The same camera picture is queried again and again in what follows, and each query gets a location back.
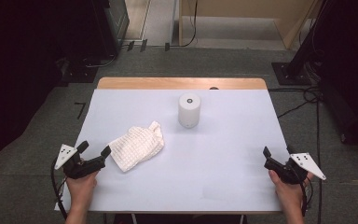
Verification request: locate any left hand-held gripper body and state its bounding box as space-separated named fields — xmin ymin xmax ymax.
xmin=54 ymin=144 xmax=106 ymax=180

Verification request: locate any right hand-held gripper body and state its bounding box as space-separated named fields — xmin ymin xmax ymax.
xmin=263 ymin=152 xmax=327 ymax=185

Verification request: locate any white waffle cloth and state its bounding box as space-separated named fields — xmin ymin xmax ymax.
xmin=108 ymin=120 xmax=166 ymax=173

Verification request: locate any white cylindrical lamp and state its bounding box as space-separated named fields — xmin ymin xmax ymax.
xmin=177 ymin=92 xmax=202 ymax=129

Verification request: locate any person's left hand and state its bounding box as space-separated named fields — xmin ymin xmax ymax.
xmin=65 ymin=170 xmax=99 ymax=213

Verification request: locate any person's right hand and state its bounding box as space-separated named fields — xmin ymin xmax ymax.
xmin=268 ymin=169 xmax=315 ymax=213

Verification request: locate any white table mat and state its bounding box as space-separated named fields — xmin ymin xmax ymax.
xmin=54 ymin=89 xmax=308 ymax=214

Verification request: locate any black stand base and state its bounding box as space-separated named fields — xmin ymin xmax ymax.
xmin=61 ymin=57 xmax=99 ymax=84

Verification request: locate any black metal stand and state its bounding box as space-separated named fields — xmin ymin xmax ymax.
xmin=271 ymin=0 xmax=335 ymax=87

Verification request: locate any wooden table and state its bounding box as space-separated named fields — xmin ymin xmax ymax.
xmin=54 ymin=77 xmax=308 ymax=217

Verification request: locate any dark curtain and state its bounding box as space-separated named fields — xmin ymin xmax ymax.
xmin=310 ymin=0 xmax=358 ymax=153
xmin=0 ymin=0 xmax=106 ymax=181

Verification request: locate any person's dark clothing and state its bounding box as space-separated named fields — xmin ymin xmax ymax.
xmin=113 ymin=214 xmax=248 ymax=224

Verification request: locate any black cabinet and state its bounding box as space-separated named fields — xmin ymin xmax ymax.
xmin=91 ymin=0 xmax=131 ymax=60

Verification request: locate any light wooden cabinet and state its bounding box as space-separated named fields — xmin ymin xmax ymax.
xmin=178 ymin=0 xmax=324 ymax=50

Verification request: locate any left hand-held gripper cable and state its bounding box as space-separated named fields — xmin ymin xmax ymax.
xmin=50 ymin=158 xmax=70 ymax=220

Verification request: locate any hand-held gripper cable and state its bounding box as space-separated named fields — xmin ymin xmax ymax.
xmin=50 ymin=158 xmax=70 ymax=220
xmin=297 ymin=174 xmax=313 ymax=217

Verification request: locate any right hand-held gripper cable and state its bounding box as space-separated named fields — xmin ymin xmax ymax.
xmin=297 ymin=174 xmax=313 ymax=217

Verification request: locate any black floor cable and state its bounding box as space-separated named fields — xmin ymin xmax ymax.
xmin=268 ymin=85 xmax=323 ymax=119

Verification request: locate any grey floor cable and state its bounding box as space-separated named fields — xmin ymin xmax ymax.
xmin=85 ymin=54 xmax=117 ymax=69

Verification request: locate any black hanging cable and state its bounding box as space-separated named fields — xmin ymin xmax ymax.
xmin=169 ymin=0 xmax=199 ymax=49

